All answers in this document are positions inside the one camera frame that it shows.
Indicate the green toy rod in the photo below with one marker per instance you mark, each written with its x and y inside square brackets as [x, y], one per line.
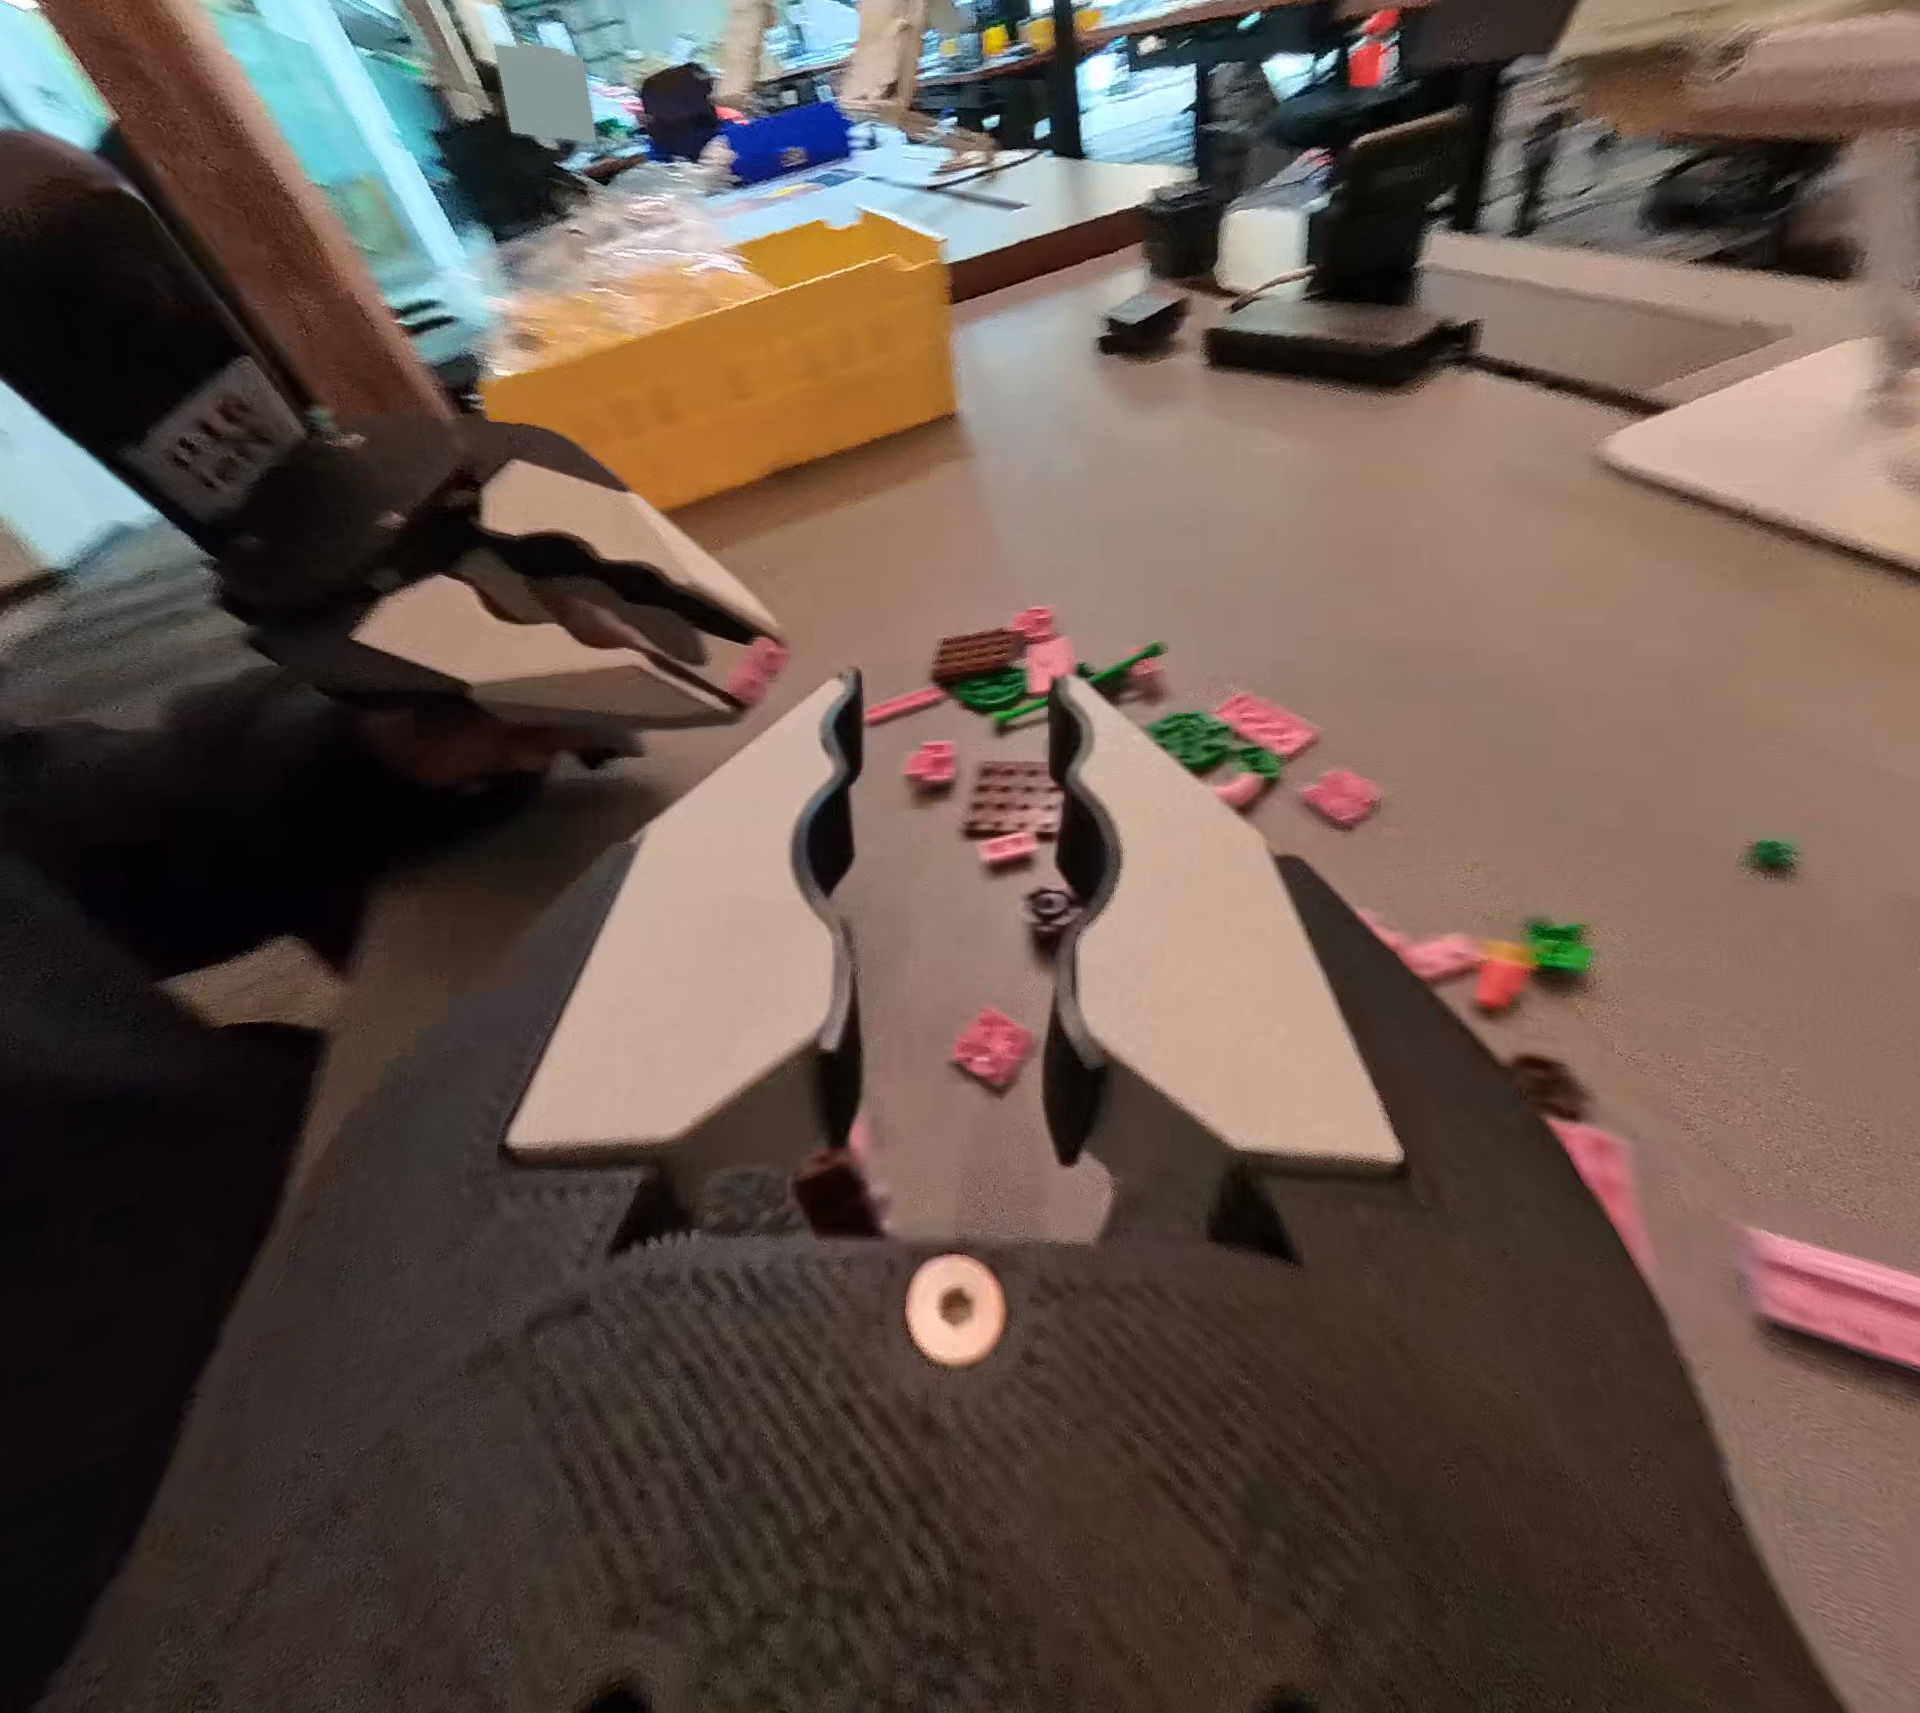
[1124, 667]

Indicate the small pink toy brick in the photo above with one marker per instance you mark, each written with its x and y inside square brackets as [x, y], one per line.
[759, 671]

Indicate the black battery charger case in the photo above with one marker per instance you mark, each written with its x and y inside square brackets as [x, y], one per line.
[1184, 229]

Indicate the brown flower toy piece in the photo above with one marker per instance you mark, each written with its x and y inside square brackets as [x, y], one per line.
[1545, 1084]

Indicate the blue plastic bin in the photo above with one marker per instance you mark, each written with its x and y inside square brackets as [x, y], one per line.
[780, 147]

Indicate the yellow plastic bin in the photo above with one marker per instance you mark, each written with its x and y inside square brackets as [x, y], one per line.
[751, 379]

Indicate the person's left forearm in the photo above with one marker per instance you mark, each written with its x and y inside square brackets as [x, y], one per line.
[181, 814]

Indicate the wooden edged table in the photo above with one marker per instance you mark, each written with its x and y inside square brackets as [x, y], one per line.
[1021, 199]

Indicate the black charging dock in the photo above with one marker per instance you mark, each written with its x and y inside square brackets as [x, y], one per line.
[1372, 229]

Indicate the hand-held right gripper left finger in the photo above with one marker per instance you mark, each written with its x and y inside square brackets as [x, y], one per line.
[691, 980]

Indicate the green toy stud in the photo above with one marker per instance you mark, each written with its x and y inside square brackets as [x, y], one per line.
[1770, 855]

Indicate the pile of pink toy bricks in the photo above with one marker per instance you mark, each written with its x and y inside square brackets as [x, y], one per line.
[1268, 724]

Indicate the clear plastic bag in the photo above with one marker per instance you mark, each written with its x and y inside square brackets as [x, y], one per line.
[631, 258]

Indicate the brown square toy plate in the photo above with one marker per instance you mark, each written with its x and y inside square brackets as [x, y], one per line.
[1012, 800]
[974, 659]

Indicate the brown wooden pillar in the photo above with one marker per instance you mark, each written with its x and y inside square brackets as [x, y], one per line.
[181, 92]

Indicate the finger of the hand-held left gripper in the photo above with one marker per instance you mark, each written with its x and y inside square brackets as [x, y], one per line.
[631, 535]
[511, 656]

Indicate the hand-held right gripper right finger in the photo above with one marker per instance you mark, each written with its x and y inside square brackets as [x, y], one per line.
[1215, 993]

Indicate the brown round toy brick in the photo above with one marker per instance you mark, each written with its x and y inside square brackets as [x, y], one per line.
[1055, 911]

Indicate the small black battery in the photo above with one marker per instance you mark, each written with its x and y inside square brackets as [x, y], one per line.
[1142, 318]

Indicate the person's left hand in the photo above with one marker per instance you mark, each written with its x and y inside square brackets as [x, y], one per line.
[451, 745]

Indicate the white book stand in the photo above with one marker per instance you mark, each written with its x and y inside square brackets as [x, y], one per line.
[1770, 453]

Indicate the pink brown brick assembly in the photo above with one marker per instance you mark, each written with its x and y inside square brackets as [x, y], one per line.
[832, 1190]

